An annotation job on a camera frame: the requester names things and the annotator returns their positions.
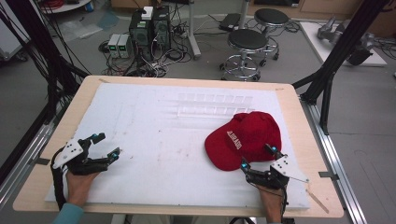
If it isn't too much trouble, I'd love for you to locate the red baseball cap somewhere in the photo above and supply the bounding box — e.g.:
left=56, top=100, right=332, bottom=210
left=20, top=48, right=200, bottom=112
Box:
left=204, top=111, right=283, bottom=172

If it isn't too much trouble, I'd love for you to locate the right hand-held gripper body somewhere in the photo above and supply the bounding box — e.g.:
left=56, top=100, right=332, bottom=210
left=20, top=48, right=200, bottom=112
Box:
left=245, top=155, right=310, bottom=191

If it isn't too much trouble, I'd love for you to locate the aluminium rail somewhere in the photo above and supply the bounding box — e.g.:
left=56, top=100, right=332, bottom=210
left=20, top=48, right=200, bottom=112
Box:
left=0, top=120, right=58, bottom=210
left=299, top=95, right=369, bottom=224

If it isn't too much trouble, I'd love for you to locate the grey case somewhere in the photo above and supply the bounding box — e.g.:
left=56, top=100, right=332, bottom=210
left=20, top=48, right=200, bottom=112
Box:
left=0, top=18, right=30, bottom=63

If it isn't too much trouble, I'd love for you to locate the black flat box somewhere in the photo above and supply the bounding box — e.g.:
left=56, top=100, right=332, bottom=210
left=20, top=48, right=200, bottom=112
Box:
left=218, top=12, right=243, bottom=33

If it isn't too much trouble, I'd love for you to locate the grey power supply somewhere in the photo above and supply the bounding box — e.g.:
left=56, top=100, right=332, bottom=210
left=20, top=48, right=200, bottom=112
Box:
left=106, top=33, right=121, bottom=59
left=118, top=34, right=134, bottom=60

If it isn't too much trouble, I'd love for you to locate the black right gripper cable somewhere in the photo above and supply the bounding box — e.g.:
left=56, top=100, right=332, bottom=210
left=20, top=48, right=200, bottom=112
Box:
left=279, top=186, right=290, bottom=222

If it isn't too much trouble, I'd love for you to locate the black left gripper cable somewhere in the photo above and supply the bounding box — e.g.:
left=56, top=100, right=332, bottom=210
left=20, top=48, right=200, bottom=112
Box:
left=49, top=147, right=68, bottom=211

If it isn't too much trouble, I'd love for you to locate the person's left hand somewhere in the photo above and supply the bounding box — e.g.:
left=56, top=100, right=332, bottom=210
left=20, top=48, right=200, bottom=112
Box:
left=64, top=172, right=101, bottom=207

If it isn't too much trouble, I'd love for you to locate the clear plastic sheet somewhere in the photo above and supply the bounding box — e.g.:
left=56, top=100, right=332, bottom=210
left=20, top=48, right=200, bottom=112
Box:
left=58, top=10, right=120, bottom=42

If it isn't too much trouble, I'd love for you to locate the person's right hand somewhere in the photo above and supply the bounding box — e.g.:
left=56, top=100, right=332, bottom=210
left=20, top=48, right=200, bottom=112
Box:
left=257, top=185, right=285, bottom=224

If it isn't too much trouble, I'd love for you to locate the white floor board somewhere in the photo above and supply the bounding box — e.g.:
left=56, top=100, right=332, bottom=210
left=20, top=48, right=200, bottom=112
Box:
left=299, top=21, right=389, bottom=67

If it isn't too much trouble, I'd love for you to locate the light wooden table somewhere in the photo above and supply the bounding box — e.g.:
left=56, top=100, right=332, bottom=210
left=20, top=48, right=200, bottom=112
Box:
left=12, top=75, right=345, bottom=219

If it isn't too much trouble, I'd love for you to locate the clear acrylic rack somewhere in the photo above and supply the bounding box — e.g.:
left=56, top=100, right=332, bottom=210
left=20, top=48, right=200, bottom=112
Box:
left=157, top=91, right=255, bottom=118

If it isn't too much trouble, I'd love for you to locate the black round stool chrome base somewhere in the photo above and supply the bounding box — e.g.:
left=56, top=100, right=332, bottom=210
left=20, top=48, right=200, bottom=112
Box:
left=253, top=7, right=290, bottom=62
left=219, top=28, right=271, bottom=83

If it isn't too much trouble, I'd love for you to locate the grey desk leg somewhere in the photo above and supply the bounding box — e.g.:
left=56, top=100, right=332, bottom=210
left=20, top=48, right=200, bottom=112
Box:
left=186, top=0, right=203, bottom=61
left=238, top=0, right=251, bottom=31

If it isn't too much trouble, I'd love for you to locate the tangle of floor cables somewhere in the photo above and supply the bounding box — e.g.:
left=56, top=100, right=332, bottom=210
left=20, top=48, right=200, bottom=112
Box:
left=98, top=40, right=194, bottom=78

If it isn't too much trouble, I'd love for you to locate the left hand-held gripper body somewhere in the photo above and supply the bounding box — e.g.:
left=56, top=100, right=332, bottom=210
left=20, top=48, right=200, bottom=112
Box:
left=50, top=137, right=110, bottom=176

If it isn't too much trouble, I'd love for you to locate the white round table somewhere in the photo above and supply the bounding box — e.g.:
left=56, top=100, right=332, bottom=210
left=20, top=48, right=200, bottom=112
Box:
left=39, top=0, right=95, bottom=15

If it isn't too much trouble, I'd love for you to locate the black computer tower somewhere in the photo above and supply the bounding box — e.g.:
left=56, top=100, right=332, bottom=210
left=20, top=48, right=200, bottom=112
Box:
left=151, top=6, right=173, bottom=52
left=128, top=10, right=154, bottom=61

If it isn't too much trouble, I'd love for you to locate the white box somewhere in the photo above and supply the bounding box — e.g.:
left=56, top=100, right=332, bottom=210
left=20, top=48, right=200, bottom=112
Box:
left=141, top=6, right=154, bottom=21

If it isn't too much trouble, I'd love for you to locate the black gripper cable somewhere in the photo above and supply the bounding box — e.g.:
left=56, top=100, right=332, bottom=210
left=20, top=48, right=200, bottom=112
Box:
left=49, top=147, right=68, bottom=211
left=279, top=186, right=290, bottom=222

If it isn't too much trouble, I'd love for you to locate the black metal frame with cables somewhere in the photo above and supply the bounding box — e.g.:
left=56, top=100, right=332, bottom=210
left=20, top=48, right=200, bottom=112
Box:
left=0, top=0, right=92, bottom=126

